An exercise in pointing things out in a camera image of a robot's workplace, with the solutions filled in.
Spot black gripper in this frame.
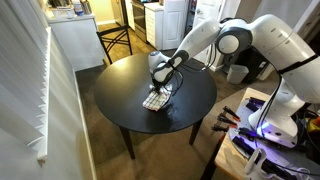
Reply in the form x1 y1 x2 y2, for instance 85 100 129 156
151 77 169 96

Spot plaid checkered towel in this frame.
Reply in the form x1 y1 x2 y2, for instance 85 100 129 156
141 84 174 112

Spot round black table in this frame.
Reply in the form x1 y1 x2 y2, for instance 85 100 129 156
93 52 218 160

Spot black wooden chair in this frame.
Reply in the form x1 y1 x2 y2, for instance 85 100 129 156
96 24 134 65

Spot tall white cabinet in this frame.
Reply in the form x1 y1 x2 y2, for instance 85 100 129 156
144 0 190 52

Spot black clamp orange tip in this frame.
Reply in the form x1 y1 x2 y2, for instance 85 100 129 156
211 123 231 133
217 112 239 130
222 105 241 123

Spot stainless steel oven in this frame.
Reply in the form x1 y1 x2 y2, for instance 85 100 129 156
131 0 148 43

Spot grey waste bin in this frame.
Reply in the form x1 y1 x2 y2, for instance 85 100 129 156
226 64 250 85

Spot white kitchen counter cabinet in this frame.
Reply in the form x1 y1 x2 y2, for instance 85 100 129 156
46 13 106 72

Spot black floor appliance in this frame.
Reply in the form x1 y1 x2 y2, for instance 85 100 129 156
222 46 278 83

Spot white blue container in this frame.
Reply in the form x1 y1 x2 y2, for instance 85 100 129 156
72 0 85 17

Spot white cup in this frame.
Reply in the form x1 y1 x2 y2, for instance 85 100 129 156
65 8 76 20

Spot white vertical window blinds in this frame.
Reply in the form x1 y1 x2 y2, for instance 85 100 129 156
0 0 52 164

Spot yellow red tool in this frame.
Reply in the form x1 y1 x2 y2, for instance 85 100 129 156
305 115 320 135

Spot white plastic handle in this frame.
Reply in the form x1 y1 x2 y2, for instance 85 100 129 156
244 147 268 177

